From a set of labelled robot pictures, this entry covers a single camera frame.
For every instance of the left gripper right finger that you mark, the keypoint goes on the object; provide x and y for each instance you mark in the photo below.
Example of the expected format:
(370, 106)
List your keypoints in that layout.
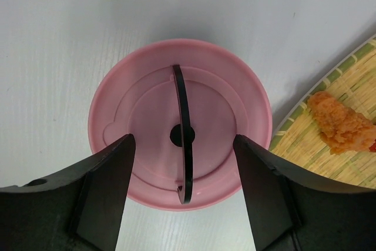
(291, 208)

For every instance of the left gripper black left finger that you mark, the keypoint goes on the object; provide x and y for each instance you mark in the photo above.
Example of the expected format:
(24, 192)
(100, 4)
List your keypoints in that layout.
(77, 208)

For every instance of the pink round lid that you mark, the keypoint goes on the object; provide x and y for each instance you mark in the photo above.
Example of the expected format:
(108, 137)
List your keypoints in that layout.
(138, 97)

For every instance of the bamboo mat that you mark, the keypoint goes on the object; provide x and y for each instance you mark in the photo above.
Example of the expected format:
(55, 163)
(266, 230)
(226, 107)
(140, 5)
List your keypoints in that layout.
(352, 82)

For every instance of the orange cheese wedge toy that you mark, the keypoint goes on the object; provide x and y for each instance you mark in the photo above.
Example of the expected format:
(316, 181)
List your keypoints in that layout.
(341, 128)

